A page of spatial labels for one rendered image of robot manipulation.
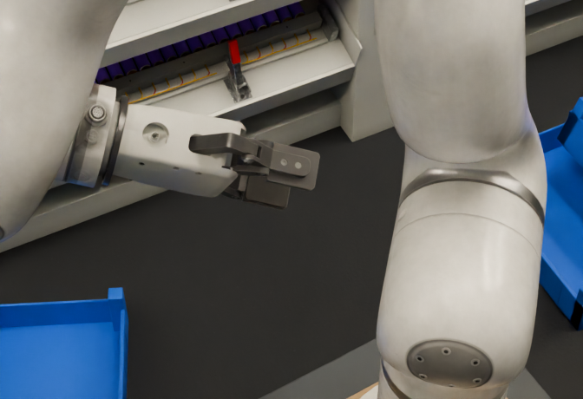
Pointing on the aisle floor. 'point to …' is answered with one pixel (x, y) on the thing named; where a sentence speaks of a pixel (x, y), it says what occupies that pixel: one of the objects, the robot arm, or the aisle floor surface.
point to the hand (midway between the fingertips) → (291, 180)
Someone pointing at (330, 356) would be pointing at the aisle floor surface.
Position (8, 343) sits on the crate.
